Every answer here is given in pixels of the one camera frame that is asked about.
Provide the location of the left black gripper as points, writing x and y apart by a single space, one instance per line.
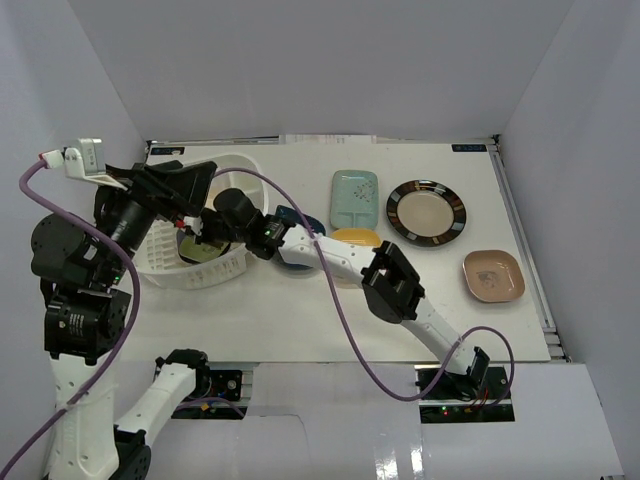
163 195

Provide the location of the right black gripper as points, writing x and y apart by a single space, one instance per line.
206 217

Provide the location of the green panda square plate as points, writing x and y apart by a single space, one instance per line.
193 253

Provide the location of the white plastic dish bin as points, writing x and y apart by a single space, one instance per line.
157 257

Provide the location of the dark blue leaf plate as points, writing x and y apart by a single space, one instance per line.
291 214

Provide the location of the light teal rectangular plate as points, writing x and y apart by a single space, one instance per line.
354 200

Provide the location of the yellow square plate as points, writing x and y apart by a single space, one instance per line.
355 236

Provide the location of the round black rimmed plate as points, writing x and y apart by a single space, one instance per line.
426 213

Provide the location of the pink panda square plate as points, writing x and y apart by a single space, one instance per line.
493 276

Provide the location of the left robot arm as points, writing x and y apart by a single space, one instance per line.
88 318

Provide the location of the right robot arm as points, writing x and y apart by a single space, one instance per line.
390 284

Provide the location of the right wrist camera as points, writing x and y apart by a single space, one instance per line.
191 226

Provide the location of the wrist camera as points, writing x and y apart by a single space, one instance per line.
191 226
83 160

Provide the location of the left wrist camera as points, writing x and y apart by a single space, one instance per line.
83 160

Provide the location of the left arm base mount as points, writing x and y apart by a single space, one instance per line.
221 398

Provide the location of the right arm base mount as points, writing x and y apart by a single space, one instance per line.
444 404

